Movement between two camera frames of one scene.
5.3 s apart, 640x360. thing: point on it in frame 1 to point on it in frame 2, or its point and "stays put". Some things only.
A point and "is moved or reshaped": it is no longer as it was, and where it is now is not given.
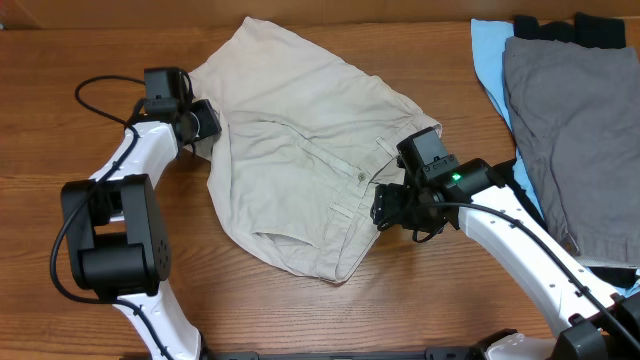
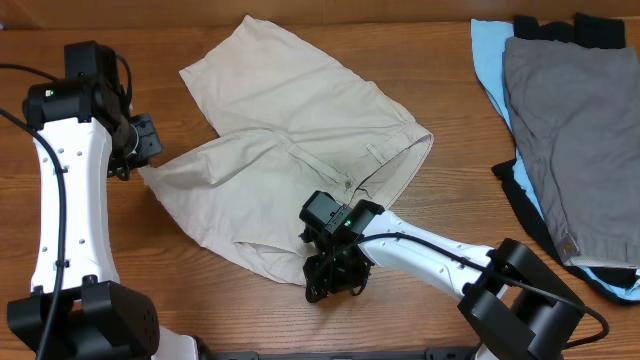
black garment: (592, 29) stays put
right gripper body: (408, 209) to (339, 276)
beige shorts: (304, 136) is moved or reshaped
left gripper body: (202, 118) to (136, 146)
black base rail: (430, 354) stays put
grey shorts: (576, 108) stays put
